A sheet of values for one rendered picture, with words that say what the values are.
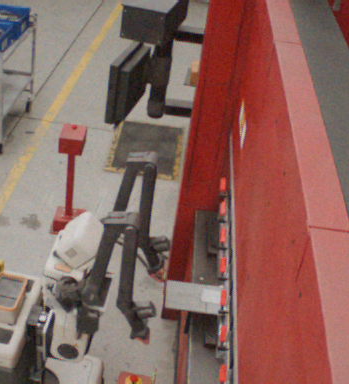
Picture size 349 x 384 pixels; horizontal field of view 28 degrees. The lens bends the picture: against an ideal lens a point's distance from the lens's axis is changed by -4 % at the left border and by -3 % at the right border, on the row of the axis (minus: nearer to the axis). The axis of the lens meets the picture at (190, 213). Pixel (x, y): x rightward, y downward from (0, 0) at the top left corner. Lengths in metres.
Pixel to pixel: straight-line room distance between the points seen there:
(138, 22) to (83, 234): 1.26
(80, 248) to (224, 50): 1.25
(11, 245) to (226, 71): 2.17
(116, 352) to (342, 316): 3.05
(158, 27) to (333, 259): 2.36
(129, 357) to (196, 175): 1.18
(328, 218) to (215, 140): 2.21
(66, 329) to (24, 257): 1.76
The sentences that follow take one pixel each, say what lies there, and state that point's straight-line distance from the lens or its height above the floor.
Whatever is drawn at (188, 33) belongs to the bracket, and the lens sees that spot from 4.14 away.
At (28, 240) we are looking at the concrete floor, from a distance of 5.02.
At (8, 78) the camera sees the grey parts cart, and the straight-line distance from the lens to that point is 6.47.
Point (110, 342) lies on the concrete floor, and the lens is 4.33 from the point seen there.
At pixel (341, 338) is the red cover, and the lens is 1.28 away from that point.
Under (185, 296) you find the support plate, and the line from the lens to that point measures 3.21.
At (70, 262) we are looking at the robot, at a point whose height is 1.26.
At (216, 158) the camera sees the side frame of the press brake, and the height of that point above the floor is 1.22.
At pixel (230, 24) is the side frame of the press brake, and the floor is 1.98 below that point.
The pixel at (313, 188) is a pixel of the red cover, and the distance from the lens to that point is 1.64.
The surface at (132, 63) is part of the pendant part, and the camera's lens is 3.86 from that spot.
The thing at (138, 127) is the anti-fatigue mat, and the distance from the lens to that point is 6.40.
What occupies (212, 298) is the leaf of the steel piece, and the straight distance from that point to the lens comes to 3.22.
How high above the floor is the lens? 3.16
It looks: 36 degrees down
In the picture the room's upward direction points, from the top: 10 degrees clockwise
